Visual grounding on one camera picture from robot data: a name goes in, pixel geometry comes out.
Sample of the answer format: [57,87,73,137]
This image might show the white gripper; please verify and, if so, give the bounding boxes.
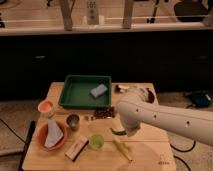
[123,123,140,137]

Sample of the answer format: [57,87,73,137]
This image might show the green pepper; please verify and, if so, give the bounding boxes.
[110,128,126,136]

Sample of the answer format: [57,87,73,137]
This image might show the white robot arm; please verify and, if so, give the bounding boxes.
[116,92,213,146]

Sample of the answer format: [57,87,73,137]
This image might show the green plastic cup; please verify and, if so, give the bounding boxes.
[89,134,104,150]

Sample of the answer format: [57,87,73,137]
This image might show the metal cup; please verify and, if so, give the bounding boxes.
[66,114,80,131]

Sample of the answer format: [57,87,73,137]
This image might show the small orange cup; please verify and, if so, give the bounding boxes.
[37,100,54,118]

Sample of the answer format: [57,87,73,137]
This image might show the yellow corn cob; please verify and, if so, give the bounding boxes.
[113,138,132,161]

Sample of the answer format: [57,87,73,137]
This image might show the bunch of dark grapes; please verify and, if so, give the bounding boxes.
[84,106,117,121]

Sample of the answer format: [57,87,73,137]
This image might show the dark red bowl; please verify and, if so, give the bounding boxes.
[140,88,155,103]

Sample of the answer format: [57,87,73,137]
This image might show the grey sponge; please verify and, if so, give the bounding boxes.
[90,84,108,98]

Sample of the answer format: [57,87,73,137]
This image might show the wooden block eraser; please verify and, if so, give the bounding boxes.
[65,136,89,161]

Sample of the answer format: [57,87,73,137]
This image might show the green plastic tray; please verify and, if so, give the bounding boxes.
[58,75,111,109]

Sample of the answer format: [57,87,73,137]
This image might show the dark blue floor device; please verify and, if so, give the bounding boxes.
[184,91,212,108]

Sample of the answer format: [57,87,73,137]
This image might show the white folded cloth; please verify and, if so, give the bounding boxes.
[44,119,63,148]

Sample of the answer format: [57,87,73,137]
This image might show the orange bowl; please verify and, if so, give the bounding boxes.
[36,121,68,151]

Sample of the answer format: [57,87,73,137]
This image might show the brush with white handle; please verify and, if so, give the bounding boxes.
[115,84,135,93]

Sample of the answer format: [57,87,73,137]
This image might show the black cable on floor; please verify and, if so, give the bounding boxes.
[168,104,201,171]

